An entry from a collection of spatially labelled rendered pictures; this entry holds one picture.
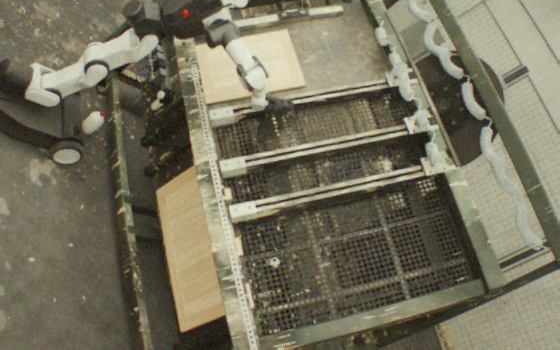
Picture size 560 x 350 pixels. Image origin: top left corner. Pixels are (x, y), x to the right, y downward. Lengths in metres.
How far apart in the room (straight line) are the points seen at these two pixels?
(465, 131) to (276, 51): 1.22
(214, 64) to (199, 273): 1.19
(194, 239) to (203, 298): 0.34
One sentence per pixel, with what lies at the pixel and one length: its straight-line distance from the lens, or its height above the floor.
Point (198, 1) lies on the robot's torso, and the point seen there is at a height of 1.32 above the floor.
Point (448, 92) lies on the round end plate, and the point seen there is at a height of 1.93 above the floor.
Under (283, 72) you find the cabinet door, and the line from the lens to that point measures 3.13.
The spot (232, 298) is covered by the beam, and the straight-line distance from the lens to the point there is 2.50.
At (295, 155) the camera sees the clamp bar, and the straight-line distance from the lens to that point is 2.76.
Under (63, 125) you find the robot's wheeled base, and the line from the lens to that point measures 3.25.
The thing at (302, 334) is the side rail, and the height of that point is 1.06.
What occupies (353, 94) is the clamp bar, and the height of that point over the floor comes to 1.53.
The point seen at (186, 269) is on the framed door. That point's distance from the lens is 3.07.
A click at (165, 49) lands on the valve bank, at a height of 0.74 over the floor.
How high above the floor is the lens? 2.39
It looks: 27 degrees down
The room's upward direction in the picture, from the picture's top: 59 degrees clockwise
